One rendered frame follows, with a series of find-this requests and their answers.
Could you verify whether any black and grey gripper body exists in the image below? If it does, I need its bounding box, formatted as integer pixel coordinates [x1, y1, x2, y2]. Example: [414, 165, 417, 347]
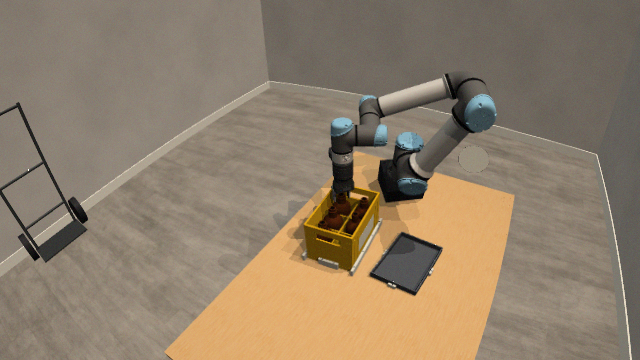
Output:
[328, 147, 354, 194]

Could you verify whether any yellow crate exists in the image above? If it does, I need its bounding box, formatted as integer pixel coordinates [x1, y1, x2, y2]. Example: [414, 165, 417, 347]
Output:
[304, 188, 379, 271]

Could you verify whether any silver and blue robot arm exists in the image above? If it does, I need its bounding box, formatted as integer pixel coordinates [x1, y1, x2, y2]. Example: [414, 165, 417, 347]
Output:
[330, 71, 497, 195]

